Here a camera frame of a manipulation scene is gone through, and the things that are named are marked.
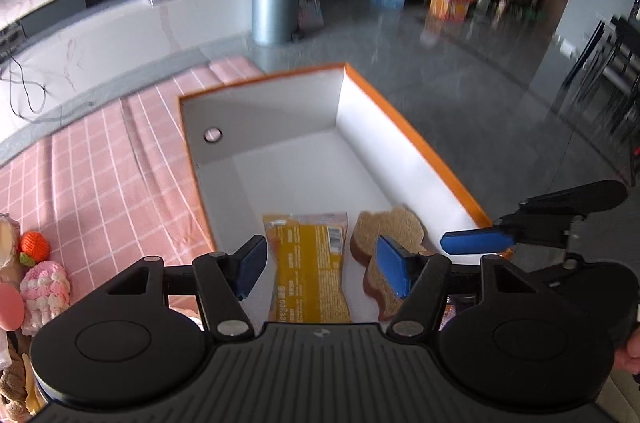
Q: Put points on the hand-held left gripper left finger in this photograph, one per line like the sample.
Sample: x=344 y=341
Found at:
x=250 y=268

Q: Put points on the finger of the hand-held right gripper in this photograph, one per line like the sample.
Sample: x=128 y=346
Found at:
x=475 y=240

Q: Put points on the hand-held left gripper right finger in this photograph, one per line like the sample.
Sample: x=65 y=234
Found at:
x=392 y=265

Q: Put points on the brown bread slice toy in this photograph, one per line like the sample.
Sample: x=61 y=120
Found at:
x=385 y=225
x=377 y=288

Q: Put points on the yellow snack packet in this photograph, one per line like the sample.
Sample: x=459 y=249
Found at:
x=310 y=273

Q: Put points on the white box with orange rim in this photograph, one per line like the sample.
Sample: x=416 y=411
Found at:
x=300 y=163

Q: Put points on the orange knitted toy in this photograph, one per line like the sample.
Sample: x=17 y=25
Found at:
x=35 y=245

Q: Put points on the person's right hand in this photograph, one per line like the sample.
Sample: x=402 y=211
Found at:
x=629 y=353

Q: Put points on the pink checked tablecloth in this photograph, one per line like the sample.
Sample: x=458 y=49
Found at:
x=100 y=183

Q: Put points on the pink and white knitted toy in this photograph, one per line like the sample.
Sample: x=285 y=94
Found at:
x=45 y=290

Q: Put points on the black dining chairs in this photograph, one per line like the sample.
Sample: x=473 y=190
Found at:
x=607 y=63

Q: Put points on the pink round pad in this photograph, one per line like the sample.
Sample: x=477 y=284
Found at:
x=10 y=305

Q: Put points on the white marble television console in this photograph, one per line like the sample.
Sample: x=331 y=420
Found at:
x=150 y=33

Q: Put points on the tan fuzzy toy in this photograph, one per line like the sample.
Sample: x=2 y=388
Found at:
x=12 y=383

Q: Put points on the grey metal trash can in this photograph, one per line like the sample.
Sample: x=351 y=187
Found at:
x=275 y=3

